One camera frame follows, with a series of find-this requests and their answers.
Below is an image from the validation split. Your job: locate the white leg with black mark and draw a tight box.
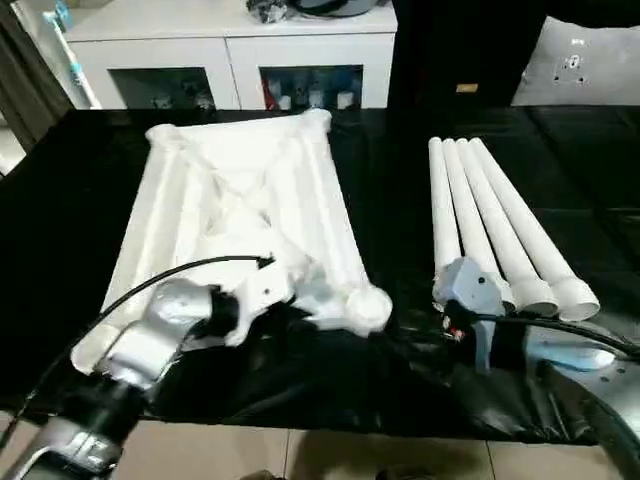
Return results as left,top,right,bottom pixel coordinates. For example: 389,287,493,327
427,136,466,281

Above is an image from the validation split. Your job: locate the white plastic table top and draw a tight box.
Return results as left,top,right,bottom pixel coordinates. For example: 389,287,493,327
71,108,395,377

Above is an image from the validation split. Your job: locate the white plastic table leg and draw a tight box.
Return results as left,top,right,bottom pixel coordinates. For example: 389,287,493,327
441,137,517,314
468,136,600,323
454,136,561,319

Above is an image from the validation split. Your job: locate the black work mat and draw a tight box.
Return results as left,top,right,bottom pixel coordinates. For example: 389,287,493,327
0,104,640,447

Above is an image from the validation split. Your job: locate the black cabinet with gold label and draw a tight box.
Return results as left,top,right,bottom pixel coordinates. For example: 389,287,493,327
392,0,551,109

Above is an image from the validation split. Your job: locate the grey printed cushion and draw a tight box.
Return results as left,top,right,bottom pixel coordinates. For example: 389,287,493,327
509,14,640,107

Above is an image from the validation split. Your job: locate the grey round appliance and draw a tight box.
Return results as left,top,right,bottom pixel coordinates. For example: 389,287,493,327
292,0,376,20

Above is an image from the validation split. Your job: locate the white sideboard with glass doors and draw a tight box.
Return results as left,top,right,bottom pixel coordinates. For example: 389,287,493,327
63,0,400,112

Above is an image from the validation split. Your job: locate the dark crumpled object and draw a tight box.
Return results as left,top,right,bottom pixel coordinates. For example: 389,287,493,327
246,0,296,25

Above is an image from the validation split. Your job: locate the white and blue pole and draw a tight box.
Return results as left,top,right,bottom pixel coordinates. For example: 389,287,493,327
42,0,97,110

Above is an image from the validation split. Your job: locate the dark brown curtain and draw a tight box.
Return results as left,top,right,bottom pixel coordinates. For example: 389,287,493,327
0,0,76,154

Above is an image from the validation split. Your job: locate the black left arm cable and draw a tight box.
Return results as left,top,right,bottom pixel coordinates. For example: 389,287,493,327
0,254,276,449

